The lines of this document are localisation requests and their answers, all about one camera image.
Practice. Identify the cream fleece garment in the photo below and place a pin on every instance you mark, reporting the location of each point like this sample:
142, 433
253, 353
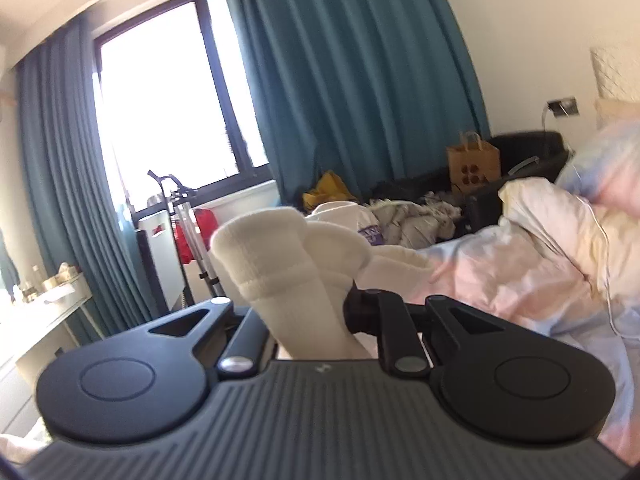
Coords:
280, 265

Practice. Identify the white quilted headboard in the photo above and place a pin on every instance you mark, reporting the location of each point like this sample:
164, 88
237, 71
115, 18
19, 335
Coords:
616, 71

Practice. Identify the black sofa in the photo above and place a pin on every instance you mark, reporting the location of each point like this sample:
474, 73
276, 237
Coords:
530, 152

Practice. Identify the red bag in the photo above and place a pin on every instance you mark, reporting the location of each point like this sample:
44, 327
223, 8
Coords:
200, 232

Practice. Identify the narrow teal curtain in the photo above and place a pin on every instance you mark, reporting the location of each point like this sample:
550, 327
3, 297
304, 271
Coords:
65, 170

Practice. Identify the yellow cloth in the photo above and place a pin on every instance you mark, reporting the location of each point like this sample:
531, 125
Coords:
330, 190

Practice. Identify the white shirt with purple print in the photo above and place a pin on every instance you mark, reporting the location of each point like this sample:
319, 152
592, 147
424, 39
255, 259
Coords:
350, 220

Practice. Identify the white dresser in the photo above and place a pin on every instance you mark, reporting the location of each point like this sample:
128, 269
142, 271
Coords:
35, 330

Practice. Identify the white floor appliance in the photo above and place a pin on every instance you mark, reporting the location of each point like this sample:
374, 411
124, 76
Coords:
160, 260

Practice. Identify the brown paper bag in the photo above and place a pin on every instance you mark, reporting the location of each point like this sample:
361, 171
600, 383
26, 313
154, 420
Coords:
474, 165

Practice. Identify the pink pastel duvet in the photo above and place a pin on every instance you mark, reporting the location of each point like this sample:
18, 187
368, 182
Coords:
520, 265

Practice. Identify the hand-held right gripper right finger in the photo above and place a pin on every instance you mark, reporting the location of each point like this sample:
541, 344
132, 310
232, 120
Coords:
395, 331

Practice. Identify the dark-framed window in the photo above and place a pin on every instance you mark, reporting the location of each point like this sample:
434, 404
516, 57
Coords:
165, 100

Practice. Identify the grey crumpled clothes pile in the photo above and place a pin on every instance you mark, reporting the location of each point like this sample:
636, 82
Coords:
415, 220

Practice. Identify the metal wall socket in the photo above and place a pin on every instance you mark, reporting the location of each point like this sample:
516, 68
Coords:
563, 106

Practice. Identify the pastel tie-dye pillow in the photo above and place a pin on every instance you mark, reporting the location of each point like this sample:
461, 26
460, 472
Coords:
602, 162

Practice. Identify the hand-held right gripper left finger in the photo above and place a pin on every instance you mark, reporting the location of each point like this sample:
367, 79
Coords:
244, 341

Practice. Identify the wide teal curtain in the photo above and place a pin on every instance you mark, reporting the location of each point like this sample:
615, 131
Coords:
350, 75

